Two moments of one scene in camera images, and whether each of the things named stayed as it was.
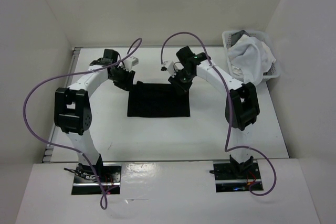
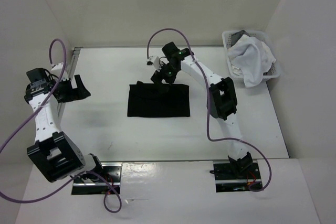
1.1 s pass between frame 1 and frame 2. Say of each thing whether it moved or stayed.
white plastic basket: stayed
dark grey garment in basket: stayed
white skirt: stayed
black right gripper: moved
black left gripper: moved
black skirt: stayed
